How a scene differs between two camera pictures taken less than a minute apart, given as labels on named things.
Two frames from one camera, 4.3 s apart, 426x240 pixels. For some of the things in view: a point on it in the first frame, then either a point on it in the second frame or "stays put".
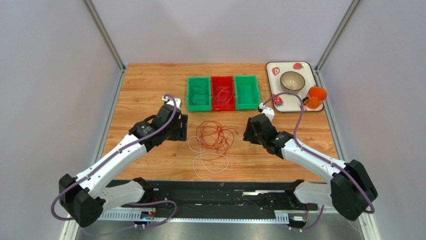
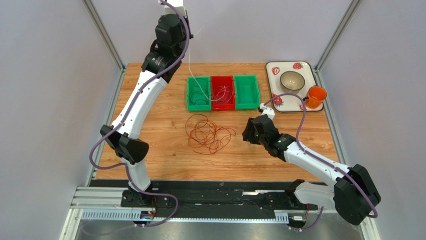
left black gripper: (181, 134) -> (181, 22)
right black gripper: (252, 129) stays put
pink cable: (222, 95) stays put
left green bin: (198, 93) stays put
